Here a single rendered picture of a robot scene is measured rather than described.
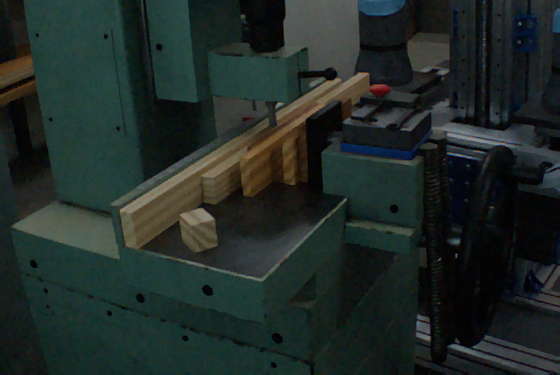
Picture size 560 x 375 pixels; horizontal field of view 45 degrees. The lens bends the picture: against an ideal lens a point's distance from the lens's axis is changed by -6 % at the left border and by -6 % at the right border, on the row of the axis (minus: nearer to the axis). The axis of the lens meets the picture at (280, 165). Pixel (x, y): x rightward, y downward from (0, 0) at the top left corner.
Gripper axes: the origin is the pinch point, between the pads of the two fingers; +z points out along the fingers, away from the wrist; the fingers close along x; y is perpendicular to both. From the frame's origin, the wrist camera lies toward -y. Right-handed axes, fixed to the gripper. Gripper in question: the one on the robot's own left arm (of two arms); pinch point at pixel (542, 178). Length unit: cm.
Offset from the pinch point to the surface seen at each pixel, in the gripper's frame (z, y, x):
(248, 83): 30.6, -30.9, -6.0
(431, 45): 114, -8, 277
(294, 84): 25.0, -27.4, -4.2
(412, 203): 13.3, -6.9, -12.0
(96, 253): 58, -21, -25
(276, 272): 21.6, -10.5, -31.9
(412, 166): 10.8, -11.3, -11.9
